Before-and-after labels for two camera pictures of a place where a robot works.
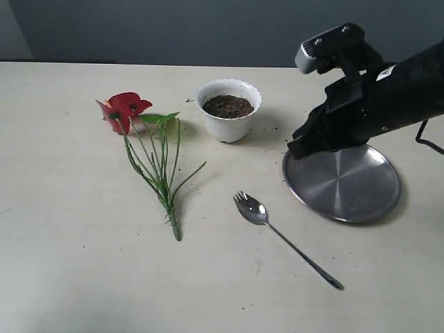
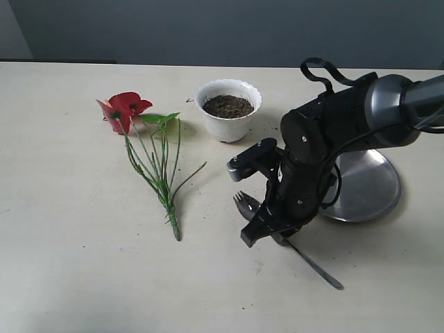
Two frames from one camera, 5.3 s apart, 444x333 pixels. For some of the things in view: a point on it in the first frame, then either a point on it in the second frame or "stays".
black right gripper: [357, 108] -> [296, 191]
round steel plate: [355, 184] stays
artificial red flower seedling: [152, 143] stays
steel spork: [257, 212] stays
